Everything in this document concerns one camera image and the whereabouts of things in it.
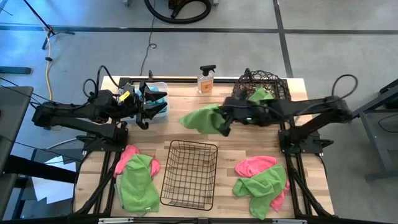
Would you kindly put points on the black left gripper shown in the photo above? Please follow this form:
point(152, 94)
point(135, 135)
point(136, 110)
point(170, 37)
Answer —
point(136, 102)

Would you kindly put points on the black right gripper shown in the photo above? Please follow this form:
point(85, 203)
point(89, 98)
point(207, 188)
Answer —
point(245, 113)

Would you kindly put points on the green microfiber towel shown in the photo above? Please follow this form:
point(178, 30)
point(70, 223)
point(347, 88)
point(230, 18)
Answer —
point(202, 119)
point(136, 189)
point(260, 94)
point(264, 186)

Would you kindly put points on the pink microfiber towel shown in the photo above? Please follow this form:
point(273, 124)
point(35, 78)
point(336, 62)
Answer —
point(255, 165)
point(127, 155)

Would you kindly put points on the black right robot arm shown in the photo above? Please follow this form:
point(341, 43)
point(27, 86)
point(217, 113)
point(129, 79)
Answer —
point(311, 107)

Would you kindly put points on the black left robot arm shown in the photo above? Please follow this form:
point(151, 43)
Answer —
point(62, 113)

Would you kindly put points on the clear plastic bin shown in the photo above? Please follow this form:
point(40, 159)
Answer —
point(161, 117)

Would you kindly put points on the yellow tape tag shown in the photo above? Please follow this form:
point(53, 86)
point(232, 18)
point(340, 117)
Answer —
point(124, 96)

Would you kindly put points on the spray bottle orange liquid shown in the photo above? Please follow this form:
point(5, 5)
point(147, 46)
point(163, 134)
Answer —
point(206, 85)

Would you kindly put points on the black tripod stand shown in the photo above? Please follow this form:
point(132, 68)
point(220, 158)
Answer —
point(62, 32)

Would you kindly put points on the white paper sheets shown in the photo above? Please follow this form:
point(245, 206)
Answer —
point(53, 189)

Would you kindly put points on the dark grey desk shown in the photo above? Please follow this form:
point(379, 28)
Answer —
point(12, 118)

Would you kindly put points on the black stand foot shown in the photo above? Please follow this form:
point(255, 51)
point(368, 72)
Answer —
point(15, 70)

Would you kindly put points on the grey metal table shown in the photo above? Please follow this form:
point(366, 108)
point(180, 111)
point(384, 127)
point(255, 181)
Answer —
point(379, 137)

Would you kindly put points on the black aluminium table frame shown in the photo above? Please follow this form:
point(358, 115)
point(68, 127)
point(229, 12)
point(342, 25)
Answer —
point(174, 221)

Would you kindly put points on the silver frame bracket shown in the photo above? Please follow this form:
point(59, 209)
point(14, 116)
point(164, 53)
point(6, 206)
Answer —
point(115, 220)
point(289, 221)

